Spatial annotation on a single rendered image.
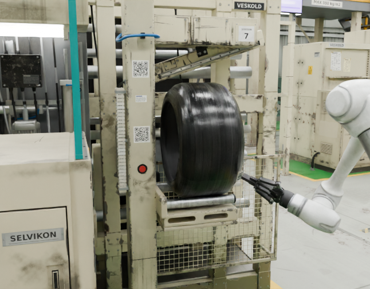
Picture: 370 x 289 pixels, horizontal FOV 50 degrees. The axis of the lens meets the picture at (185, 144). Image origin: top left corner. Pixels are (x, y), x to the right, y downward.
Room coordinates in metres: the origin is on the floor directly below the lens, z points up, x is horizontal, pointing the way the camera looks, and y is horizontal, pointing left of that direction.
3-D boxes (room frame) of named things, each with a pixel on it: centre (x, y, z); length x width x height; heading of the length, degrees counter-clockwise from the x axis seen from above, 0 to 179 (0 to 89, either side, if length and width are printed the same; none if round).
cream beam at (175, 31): (2.26, -0.07, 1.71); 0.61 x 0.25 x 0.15; 106
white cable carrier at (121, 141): (1.80, 0.29, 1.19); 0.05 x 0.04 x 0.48; 16
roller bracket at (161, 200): (1.89, 0.14, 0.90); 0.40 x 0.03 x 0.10; 16
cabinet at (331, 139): (6.26, -2.60, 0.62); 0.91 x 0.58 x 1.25; 114
